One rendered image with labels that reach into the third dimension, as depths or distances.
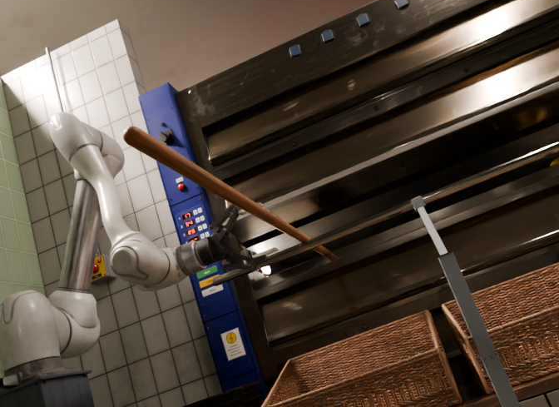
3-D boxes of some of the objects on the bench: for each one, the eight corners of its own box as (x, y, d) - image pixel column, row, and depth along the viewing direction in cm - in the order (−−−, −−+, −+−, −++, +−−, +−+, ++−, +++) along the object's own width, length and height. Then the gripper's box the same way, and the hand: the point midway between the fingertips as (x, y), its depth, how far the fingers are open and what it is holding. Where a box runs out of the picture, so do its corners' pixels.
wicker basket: (471, 382, 195) (438, 305, 203) (637, 325, 187) (596, 247, 195) (485, 396, 149) (442, 295, 157) (706, 323, 141) (649, 221, 149)
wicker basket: (310, 435, 206) (286, 359, 214) (461, 385, 195) (429, 308, 204) (271, 466, 160) (242, 369, 168) (465, 403, 150) (423, 303, 158)
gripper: (195, 216, 171) (259, 189, 167) (219, 295, 163) (287, 269, 159) (184, 211, 164) (251, 183, 160) (208, 294, 156) (279, 266, 152)
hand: (265, 227), depth 160 cm, fingers open, 13 cm apart
